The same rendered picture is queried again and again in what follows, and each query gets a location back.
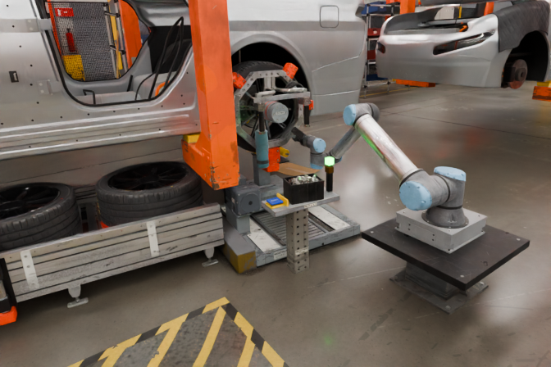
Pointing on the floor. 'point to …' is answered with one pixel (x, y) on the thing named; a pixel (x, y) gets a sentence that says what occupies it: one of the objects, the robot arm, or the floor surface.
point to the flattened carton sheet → (294, 169)
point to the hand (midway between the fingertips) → (292, 133)
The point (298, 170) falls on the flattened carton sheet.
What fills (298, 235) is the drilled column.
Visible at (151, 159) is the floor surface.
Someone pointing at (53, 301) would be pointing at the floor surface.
